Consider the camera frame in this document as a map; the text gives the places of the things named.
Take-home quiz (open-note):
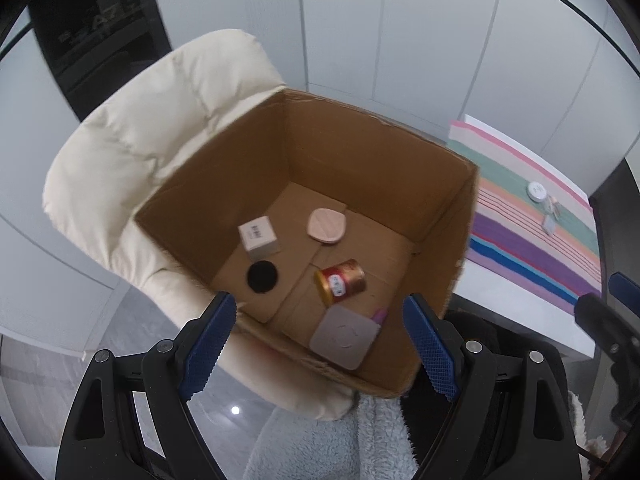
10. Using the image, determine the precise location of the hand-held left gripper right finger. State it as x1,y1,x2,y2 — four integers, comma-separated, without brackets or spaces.
402,294,583,480

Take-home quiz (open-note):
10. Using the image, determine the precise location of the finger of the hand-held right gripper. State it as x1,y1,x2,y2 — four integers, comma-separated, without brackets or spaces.
574,292,640,357
607,271,640,302

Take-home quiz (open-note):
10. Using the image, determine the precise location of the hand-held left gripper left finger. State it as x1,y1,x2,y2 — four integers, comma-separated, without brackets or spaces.
56,291,238,480

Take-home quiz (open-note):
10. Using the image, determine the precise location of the grey square case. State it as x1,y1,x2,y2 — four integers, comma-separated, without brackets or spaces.
309,306,381,372

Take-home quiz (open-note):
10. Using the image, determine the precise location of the black round puff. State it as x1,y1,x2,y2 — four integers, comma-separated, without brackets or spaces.
246,260,279,294

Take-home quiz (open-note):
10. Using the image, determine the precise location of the peach round compact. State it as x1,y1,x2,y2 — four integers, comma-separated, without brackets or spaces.
306,207,347,244

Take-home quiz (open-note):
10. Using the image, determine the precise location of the brown cardboard box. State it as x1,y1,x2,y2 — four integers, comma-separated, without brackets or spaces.
135,87,481,398

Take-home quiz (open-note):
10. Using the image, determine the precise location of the white table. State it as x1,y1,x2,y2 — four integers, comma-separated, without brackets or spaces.
445,114,601,361

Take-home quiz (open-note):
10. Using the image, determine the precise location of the red and gold can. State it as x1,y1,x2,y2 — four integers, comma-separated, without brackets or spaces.
313,258,367,307

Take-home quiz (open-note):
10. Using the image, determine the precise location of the small white box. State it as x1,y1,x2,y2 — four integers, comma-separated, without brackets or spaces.
238,215,280,262

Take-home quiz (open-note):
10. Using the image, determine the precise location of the grey fluffy blanket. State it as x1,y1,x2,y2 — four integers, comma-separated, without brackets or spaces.
244,392,613,480

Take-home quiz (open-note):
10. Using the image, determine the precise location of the striped colourful cloth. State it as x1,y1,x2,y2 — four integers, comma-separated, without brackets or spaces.
447,120,601,316

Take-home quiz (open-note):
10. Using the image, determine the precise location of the cream padded chair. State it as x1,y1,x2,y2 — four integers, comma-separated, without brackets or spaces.
41,29,361,421

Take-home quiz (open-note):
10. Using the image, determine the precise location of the dark glass panel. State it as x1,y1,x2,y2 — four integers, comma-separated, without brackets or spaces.
27,0,173,123

